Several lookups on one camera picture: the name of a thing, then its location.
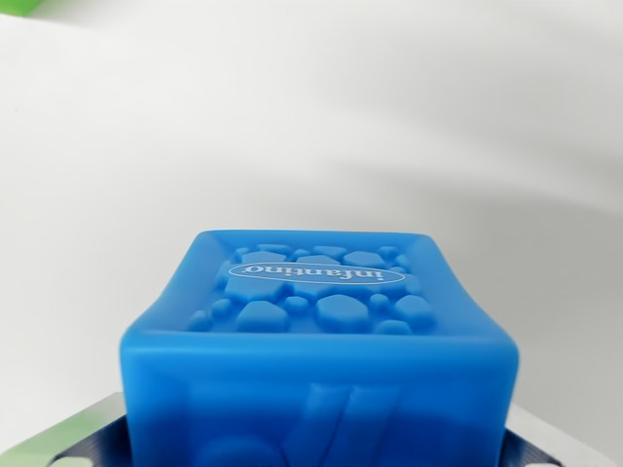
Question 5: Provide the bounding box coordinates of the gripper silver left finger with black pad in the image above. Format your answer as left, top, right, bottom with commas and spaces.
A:
0, 392, 129, 467

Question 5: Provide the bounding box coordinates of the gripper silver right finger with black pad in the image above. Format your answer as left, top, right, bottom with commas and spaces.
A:
504, 403, 607, 467

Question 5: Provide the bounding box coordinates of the blue rubber infantino cube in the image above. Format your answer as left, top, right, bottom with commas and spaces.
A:
119, 229, 520, 467

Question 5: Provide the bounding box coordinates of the green rubber cube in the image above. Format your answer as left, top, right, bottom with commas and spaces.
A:
0, 0, 49, 18

